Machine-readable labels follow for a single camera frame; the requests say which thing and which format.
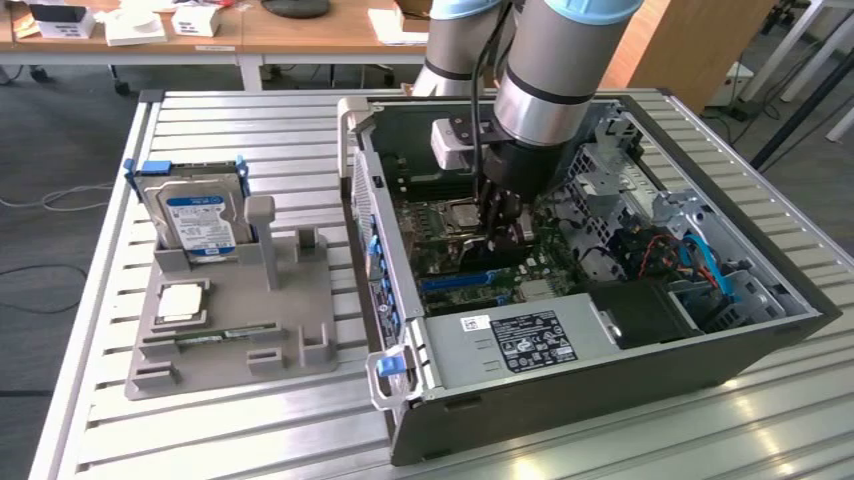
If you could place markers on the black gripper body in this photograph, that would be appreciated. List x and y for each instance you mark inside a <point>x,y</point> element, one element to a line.
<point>523,170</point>

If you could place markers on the black Nvidia graphics card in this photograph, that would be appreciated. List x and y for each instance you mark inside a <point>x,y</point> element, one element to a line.
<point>487,255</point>

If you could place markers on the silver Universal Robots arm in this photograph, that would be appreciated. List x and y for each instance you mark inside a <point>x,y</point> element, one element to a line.
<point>561,65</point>

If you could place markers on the installed CPU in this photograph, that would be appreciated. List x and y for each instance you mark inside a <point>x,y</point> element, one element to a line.
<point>465,215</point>

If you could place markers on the green motherboard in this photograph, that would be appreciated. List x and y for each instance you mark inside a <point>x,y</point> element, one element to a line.
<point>554,250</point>

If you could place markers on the silver chipset heatsink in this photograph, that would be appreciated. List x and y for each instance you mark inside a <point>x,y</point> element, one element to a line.
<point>538,290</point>

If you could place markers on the blue card retainer clip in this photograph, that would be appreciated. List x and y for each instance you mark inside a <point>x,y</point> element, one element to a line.
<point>393,315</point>
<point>373,245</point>
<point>378,266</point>
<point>385,290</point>

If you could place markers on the grey power supply unit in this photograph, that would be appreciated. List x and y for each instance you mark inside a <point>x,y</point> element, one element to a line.
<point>454,345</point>

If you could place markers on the blue case latch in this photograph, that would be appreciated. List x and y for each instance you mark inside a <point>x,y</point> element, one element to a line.
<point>389,365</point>

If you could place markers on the white paper stack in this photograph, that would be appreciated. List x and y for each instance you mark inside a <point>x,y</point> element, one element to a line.
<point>394,30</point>

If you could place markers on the wooden cabinet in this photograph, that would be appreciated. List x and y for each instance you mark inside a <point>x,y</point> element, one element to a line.
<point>687,50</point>

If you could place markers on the brown cardboard box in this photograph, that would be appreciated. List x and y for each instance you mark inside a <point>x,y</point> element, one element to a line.
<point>414,7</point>

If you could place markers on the white floor box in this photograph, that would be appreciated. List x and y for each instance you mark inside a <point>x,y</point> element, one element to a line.
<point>737,80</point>

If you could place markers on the open black PC case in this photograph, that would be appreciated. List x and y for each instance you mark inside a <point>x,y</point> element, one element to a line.
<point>601,400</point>

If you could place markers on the metal disk bay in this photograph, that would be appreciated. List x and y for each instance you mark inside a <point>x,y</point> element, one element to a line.
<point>754,300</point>

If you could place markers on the grey parts rack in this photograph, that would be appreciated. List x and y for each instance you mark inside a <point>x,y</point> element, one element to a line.
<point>240,310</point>

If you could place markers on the wooden desk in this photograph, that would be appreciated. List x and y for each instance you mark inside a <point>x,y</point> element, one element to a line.
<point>300,35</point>

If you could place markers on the hard disk with blue caddy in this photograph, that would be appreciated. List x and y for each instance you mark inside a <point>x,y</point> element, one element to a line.
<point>194,220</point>

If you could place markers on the spare green RAM stick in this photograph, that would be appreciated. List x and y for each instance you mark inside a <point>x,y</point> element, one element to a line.
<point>227,334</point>

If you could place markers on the black round base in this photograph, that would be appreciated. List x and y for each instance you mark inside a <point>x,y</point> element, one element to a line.
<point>296,7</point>

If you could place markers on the spare silver CPU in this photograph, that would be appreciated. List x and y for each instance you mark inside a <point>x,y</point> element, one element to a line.
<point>179,302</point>

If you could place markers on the white printed box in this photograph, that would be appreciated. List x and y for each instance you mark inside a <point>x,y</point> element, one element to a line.
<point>195,21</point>

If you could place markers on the white stacked box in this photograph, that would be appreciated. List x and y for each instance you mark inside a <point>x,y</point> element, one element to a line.
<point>134,30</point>

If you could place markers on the white box with black top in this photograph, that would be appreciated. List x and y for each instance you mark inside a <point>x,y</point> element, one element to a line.
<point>63,25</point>

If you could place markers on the orange packet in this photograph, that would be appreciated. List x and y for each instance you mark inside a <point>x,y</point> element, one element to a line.
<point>27,25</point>

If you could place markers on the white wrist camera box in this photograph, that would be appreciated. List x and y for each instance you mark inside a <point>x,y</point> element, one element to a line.
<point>454,145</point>

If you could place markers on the black fan duct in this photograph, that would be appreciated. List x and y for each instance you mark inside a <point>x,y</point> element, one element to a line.
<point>641,315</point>

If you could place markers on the white desk frame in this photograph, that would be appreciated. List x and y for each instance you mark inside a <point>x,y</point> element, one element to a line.
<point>842,120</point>

